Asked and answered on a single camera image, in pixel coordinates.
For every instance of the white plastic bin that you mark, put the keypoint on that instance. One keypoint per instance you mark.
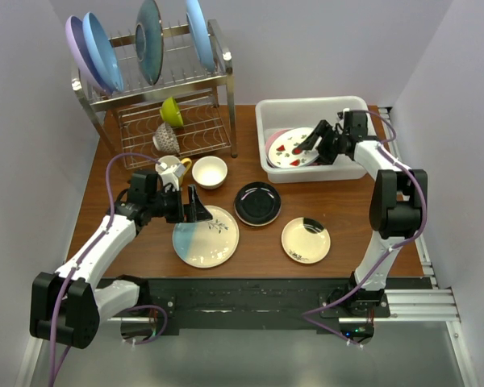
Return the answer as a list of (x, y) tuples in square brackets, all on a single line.
[(275, 115)]

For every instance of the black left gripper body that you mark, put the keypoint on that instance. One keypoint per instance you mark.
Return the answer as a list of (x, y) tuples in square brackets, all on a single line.
[(168, 205)]

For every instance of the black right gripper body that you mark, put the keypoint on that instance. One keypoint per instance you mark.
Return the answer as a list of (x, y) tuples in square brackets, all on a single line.
[(338, 137)]

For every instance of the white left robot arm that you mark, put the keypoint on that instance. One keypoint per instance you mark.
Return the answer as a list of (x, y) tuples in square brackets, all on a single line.
[(68, 306)]

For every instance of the white bowl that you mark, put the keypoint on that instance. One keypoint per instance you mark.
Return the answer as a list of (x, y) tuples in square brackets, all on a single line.
[(209, 172)]

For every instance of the lilac plate in rack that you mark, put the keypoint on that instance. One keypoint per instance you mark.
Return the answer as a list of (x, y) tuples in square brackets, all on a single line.
[(77, 45)]

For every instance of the light blue bottom plate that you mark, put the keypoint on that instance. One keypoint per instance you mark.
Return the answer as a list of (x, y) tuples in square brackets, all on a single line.
[(207, 244)]

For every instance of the steel dish rack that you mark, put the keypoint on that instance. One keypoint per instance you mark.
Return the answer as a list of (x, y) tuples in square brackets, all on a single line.
[(127, 120)]

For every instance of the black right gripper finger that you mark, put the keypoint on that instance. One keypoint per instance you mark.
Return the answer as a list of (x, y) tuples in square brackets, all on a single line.
[(326, 150), (319, 132)]

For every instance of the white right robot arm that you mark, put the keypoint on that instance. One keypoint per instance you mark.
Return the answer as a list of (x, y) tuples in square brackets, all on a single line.
[(398, 210)]

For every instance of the cream plate with black patch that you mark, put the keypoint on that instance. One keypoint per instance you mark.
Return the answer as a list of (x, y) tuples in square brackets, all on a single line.
[(305, 240)]

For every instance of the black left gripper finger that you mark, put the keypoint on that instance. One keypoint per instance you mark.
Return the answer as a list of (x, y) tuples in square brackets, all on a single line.
[(196, 213), (193, 195)]

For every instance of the watermelon pattern plate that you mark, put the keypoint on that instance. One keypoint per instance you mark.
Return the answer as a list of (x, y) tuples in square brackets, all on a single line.
[(288, 151)]

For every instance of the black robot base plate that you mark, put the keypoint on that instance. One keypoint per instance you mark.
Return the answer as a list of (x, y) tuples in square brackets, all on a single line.
[(261, 304)]

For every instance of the yellow mug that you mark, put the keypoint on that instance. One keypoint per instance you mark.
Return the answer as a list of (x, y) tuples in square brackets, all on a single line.
[(183, 161)]

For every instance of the light blue plate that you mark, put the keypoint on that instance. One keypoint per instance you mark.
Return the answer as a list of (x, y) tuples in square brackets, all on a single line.
[(199, 33), (207, 244)]

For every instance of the green bowl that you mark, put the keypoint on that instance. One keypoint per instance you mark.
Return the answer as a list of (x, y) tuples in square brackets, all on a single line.
[(170, 113)]

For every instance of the black glossy plate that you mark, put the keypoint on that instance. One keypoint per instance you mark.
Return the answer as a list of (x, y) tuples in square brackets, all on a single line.
[(257, 204)]

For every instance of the light blue plate in rack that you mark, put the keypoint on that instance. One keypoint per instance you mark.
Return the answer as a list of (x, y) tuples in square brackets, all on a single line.
[(199, 33)]

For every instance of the patterned ceramic bowl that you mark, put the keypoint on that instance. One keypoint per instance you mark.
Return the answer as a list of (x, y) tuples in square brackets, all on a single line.
[(165, 140)]

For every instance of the dark teal plate in rack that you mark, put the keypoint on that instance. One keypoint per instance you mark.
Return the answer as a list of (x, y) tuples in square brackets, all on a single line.
[(149, 41)]

